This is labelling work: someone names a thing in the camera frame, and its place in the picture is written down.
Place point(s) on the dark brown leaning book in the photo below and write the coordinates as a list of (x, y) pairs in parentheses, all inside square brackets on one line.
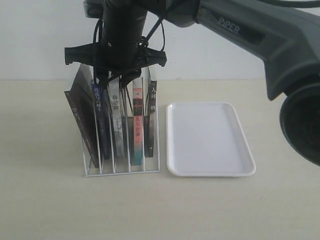
[(79, 96)]

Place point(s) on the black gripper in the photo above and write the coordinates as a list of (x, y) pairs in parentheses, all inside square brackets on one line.
[(109, 65)]

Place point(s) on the black spine book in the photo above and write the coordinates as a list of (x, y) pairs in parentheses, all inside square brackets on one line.
[(151, 112)]

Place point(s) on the blue book with orange moon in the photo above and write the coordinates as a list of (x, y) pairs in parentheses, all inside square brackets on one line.
[(102, 119)]

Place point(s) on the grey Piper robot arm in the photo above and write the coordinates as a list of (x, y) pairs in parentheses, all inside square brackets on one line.
[(278, 32)]

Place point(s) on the grey spine book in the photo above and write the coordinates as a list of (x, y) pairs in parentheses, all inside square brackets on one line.
[(116, 115)]

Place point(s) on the white plastic tray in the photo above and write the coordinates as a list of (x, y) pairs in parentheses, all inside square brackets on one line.
[(206, 139)]

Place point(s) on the red and teal spine book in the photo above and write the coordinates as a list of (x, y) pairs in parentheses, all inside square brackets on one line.
[(138, 121)]

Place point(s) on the white wire book rack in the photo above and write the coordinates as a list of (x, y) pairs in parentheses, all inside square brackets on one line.
[(124, 166)]

